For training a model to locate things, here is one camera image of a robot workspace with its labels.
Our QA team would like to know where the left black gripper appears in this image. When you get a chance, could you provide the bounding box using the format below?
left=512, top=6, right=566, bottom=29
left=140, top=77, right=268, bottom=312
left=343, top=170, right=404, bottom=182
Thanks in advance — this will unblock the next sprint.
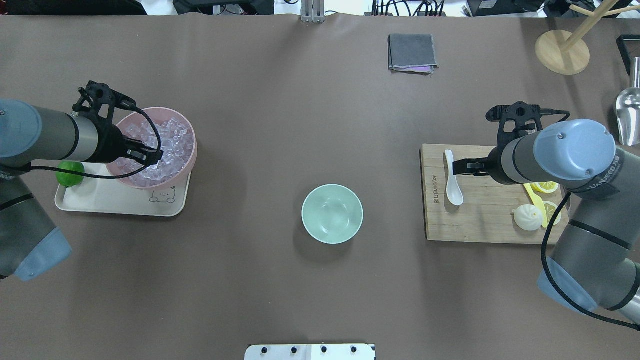
left=94, top=120, right=163, bottom=167

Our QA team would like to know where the pink bowl of ice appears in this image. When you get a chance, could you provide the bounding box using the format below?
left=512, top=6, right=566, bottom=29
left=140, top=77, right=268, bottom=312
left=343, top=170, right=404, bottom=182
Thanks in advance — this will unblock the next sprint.
left=117, top=107, right=197, bottom=191

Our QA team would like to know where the bamboo cutting board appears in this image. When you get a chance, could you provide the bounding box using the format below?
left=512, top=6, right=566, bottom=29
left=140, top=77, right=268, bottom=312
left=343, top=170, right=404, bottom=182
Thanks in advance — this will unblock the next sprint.
left=420, top=144, right=546, bottom=245

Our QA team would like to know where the lemon slice near bun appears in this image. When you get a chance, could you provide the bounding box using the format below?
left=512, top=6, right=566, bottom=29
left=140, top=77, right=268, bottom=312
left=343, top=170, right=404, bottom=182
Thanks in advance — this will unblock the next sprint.
left=542, top=200, right=562, bottom=226

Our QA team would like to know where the wooden mug tree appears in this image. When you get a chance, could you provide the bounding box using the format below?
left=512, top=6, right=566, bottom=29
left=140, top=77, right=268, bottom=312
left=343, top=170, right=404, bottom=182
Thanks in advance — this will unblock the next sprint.
left=534, top=0, right=640, bottom=76

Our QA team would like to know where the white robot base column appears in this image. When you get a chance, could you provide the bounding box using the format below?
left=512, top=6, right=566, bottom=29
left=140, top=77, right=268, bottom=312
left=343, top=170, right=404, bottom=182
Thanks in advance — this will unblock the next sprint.
left=244, top=342, right=377, bottom=360

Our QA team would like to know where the green lime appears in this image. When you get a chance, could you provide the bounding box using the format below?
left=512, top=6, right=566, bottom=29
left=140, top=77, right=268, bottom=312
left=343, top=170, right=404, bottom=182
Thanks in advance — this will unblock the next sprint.
left=55, top=161, right=85, bottom=188

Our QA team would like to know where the grey folded cloth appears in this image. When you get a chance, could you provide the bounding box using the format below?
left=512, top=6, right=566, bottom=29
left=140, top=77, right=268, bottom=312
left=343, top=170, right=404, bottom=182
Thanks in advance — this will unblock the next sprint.
left=387, top=33, right=441, bottom=75

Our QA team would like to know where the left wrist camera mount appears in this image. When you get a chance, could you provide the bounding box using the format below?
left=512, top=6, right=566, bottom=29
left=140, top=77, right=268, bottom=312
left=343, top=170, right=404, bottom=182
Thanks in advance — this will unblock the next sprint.
left=71, top=80, right=138, bottom=126

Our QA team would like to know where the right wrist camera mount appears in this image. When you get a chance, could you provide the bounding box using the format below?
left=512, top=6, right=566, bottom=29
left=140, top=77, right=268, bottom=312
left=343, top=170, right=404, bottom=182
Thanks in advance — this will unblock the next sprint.
left=485, top=101, right=571, bottom=150

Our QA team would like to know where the mint green bowl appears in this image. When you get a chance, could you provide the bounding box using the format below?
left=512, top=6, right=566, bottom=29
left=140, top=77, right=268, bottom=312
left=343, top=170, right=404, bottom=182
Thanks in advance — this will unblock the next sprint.
left=301, top=184, right=364, bottom=245

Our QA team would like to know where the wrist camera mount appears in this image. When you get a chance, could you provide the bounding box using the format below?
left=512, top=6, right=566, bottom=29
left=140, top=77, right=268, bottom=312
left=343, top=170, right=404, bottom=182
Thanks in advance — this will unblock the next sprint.
left=485, top=101, right=571, bottom=150
left=71, top=80, right=138, bottom=126

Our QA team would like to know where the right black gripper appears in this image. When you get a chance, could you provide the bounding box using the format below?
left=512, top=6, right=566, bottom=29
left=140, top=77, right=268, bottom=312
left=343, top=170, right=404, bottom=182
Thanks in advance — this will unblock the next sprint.
left=452, top=146, right=508, bottom=185

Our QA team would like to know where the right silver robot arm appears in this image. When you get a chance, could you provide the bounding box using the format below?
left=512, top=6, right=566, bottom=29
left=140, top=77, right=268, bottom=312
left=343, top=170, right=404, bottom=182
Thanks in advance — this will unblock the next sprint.
left=452, top=119, right=640, bottom=330

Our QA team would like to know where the cream serving tray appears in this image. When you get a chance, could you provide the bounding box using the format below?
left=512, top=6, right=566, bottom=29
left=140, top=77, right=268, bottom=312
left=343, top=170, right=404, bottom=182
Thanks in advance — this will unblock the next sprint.
left=54, top=177, right=191, bottom=217

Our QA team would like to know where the lemon slice stack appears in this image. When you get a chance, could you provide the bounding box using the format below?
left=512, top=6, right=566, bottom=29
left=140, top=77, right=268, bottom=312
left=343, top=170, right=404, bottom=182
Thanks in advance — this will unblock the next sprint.
left=530, top=181, right=560, bottom=194

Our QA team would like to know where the metal ice scoop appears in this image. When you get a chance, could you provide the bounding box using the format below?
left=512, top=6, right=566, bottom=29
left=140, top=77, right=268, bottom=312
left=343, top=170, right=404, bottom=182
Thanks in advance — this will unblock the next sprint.
left=615, top=57, right=640, bottom=147

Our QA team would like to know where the white ceramic spoon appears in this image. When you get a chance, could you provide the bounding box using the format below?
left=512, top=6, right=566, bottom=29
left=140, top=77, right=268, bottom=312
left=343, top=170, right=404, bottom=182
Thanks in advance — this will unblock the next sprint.
left=443, top=149, right=464, bottom=207

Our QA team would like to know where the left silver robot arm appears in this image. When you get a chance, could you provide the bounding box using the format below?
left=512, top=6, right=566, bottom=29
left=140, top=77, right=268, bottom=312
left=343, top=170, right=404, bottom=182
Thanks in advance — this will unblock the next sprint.
left=0, top=98, right=163, bottom=281

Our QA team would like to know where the aluminium frame post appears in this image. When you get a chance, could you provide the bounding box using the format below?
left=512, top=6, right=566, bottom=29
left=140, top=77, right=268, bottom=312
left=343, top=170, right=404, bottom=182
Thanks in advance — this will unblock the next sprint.
left=299, top=0, right=326, bottom=24

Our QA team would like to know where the yellow plastic knife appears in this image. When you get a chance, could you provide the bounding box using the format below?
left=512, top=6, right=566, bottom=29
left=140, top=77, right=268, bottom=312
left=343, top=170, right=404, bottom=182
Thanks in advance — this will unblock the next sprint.
left=522, top=183, right=549, bottom=228

